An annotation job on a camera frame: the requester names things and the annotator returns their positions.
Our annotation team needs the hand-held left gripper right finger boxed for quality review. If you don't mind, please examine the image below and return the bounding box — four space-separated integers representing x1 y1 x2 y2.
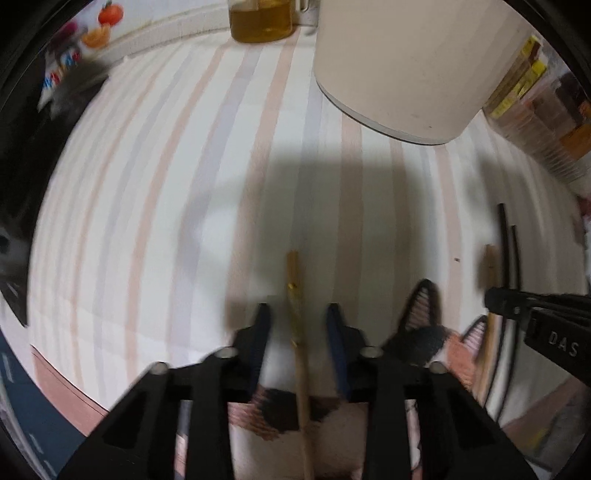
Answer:
325 302 539 480

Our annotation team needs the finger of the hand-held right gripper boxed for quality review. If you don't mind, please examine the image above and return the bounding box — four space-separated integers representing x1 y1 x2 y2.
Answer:
484 286 591 330

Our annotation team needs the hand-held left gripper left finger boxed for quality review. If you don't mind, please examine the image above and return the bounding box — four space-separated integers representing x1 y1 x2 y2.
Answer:
55 302 273 480

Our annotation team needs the bamboo chopstick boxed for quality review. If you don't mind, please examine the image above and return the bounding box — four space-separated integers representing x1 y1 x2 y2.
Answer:
475 244 493 403
479 244 500 404
286 250 315 480

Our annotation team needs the dark wooden chopstick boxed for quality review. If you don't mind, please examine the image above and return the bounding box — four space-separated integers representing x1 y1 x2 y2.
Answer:
487 203 514 414
509 225 522 291

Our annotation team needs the cream utensil holder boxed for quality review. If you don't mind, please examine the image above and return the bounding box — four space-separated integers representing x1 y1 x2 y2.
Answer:
313 0 542 145

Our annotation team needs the clear plastic organizer tray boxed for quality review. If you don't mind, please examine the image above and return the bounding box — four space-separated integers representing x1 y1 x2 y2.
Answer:
482 34 591 185

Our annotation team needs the striped cat print mat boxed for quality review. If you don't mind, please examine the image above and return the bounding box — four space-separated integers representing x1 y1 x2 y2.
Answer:
28 9 591 480

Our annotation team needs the yellow box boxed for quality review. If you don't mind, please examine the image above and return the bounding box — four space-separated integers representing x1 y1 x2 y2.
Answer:
488 34 549 121

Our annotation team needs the blue cabinet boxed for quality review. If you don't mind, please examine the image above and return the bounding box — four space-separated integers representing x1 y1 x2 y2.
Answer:
0 323 86 480

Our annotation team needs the glass oil dispenser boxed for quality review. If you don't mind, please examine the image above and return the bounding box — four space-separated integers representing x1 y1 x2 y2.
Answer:
228 0 320 44

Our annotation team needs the colourful wall sticker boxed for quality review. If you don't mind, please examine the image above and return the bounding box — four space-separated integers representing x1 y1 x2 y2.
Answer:
37 0 125 107

